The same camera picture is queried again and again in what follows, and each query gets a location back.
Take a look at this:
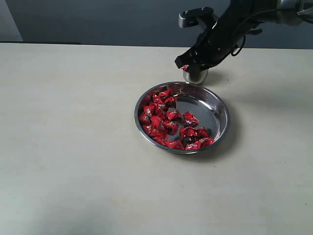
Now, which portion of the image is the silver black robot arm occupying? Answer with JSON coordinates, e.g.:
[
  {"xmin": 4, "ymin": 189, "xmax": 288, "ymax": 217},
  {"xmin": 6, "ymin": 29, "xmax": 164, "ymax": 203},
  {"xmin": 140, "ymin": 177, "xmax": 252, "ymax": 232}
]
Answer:
[{"xmin": 175, "ymin": 0, "xmax": 313, "ymax": 76}]

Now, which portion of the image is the red candy wrapper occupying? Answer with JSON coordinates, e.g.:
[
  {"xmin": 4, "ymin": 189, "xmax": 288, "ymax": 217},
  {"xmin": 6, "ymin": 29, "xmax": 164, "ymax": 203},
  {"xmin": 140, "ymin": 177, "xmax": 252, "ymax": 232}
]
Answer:
[{"xmin": 181, "ymin": 65, "xmax": 189, "ymax": 71}]

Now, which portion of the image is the red candy top left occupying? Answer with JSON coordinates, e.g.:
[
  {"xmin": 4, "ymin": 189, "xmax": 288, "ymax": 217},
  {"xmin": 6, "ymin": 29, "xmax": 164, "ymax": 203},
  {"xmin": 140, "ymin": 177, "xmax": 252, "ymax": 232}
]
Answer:
[{"xmin": 152, "ymin": 90, "xmax": 177, "ymax": 104}]

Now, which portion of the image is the small steel cup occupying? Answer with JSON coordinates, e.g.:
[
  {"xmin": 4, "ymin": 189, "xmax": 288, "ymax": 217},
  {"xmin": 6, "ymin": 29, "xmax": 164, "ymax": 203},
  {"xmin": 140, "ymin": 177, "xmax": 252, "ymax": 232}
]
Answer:
[{"xmin": 182, "ymin": 70, "xmax": 208, "ymax": 85}]

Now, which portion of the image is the red candy front bottom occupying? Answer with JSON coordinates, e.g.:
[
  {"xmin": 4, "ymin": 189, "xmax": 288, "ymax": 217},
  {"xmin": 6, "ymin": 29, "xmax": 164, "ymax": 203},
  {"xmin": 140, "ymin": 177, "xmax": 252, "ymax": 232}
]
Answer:
[{"xmin": 185, "ymin": 141, "xmax": 201, "ymax": 151}]

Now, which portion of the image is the black camera cable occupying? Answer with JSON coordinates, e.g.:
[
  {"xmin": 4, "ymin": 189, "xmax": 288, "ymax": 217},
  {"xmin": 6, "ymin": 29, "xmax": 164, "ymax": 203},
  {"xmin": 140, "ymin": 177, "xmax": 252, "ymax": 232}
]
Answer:
[{"xmin": 229, "ymin": 9, "xmax": 277, "ymax": 57}]

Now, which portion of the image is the red candy left edge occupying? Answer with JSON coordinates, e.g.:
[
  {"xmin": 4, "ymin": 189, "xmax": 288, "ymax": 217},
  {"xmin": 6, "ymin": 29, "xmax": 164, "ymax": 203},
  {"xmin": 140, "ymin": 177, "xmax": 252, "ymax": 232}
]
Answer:
[{"xmin": 139, "ymin": 105, "xmax": 155, "ymax": 125}]

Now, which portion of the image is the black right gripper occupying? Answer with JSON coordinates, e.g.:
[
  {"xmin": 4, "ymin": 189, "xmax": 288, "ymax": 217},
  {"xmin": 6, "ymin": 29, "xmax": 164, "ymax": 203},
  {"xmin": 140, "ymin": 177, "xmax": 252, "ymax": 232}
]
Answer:
[{"xmin": 175, "ymin": 9, "xmax": 259, "ymax": 75}]

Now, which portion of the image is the round steel plate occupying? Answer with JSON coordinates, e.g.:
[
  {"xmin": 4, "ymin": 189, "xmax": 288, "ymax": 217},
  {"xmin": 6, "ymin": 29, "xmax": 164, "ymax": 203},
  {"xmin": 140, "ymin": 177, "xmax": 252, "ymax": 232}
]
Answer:
[{"xmin": 134, "ymin": 82, "xmax": 230, "ymax": 155}]

